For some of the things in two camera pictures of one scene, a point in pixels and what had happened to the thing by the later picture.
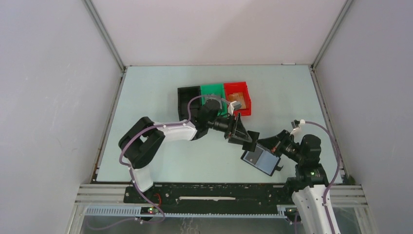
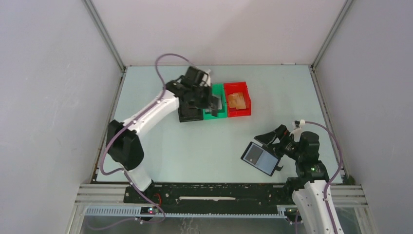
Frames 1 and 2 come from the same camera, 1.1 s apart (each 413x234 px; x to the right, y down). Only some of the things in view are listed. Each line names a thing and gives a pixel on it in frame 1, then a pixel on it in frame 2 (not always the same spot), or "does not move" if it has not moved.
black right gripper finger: (271, 145) does not move
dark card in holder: (253, 157) does not move
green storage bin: (217, 89) does not move
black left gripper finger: (240, 131) → (214, 105)
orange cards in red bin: (238, 97) does not move
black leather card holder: (263, 159) does not move
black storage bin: (184, 94) does not move
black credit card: (250, 146) → (219, 103)
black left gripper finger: (238, 140) → (204, 101)
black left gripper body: (226, 126) → (199, 90)
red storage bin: (230, 87) does not move
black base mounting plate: (212, 195) does not move
